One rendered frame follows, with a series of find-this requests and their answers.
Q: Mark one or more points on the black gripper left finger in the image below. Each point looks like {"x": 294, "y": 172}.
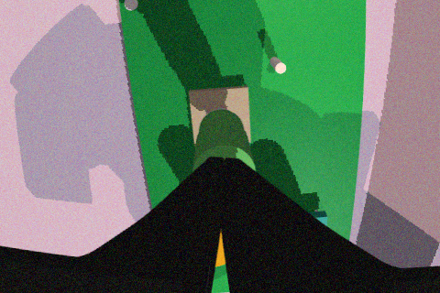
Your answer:
{"x": 172, "y": 249}

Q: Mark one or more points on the green circuit board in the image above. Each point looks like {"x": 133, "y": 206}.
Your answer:
{"x": 275, "y": 83}

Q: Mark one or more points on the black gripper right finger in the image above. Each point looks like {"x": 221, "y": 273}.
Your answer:
{"x": 272, "y": 245}

